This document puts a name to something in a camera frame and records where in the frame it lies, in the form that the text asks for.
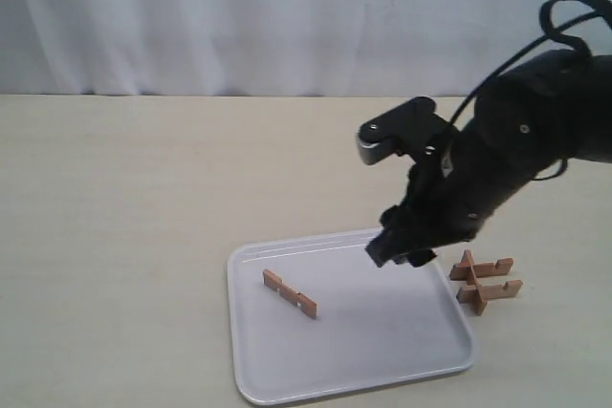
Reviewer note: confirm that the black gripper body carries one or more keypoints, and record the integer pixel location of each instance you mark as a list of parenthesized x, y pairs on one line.
[(452, 192)]

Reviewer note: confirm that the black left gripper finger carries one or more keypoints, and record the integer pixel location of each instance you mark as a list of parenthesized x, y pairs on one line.
[(384, 248)]

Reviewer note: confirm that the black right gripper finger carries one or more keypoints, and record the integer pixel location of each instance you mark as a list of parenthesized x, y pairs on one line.
[(421, 257)]

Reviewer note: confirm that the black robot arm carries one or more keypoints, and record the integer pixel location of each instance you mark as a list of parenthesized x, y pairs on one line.
[(550, 109)]

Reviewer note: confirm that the white plastic tray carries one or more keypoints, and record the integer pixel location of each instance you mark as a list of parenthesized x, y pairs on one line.
[(374, 327)]

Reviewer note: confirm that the white curtain backdrop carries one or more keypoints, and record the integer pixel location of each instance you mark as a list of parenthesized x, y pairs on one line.
[(284, 48)]

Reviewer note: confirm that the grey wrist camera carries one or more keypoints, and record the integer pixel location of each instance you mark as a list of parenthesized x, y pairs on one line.
[(408, 129)]

